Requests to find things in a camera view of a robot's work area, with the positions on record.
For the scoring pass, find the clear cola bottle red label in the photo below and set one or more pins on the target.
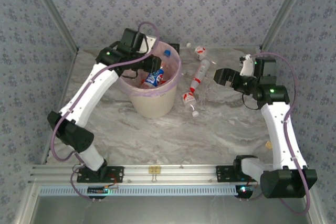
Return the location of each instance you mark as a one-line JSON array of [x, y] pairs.
[[199, 73]]

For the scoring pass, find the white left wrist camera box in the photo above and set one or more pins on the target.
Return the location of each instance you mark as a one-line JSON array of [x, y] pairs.
[[149, 43]]

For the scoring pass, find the small brass clip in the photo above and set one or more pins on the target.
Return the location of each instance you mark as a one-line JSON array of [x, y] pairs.
[[154, 169]]

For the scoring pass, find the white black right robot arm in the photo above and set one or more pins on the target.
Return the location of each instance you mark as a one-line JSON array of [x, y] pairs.
[[281, 134]]

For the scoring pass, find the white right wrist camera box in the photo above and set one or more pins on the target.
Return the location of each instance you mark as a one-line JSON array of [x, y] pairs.
[[247, 66]]

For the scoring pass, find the small tan square tag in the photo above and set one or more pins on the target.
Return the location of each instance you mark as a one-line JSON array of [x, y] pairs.
[[268, 145]]

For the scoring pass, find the clear bottle red white label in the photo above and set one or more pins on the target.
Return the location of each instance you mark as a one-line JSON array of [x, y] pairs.
[[188, 99]]

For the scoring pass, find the small circuit board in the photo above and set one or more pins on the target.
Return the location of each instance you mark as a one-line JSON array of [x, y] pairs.
[[244, 191], [98, 190]]

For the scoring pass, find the grey metal panel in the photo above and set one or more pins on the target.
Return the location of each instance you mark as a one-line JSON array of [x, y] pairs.
[[157, 211]]

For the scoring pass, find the clear bottle blue label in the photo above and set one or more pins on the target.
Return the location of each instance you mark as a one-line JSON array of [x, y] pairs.
[[155, 77]]

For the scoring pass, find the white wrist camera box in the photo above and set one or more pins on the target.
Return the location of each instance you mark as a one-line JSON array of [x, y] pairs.
[[247, 66], [149, 43]]

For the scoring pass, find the beige waste bin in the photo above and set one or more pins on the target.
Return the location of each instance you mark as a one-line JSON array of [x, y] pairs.
[[152, 103]]

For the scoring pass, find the crushed clear bottle red label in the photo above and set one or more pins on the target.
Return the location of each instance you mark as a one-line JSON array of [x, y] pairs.
[[200, 52]]

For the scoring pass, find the purple translucent bin liner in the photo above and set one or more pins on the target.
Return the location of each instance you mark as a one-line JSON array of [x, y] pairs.
[[168, 88]]

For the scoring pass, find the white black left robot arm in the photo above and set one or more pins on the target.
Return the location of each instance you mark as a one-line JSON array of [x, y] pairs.
[[86, 95]]

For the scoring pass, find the aluminium frame post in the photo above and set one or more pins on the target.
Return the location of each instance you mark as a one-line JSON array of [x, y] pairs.
[[283, 11], [57, 14]]

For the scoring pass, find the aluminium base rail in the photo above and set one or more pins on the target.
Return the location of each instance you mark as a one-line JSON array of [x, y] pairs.
[[183, 172]]

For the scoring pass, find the clear bottle with red cap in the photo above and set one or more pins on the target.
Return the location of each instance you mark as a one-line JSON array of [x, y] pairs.
[[145, 83]]

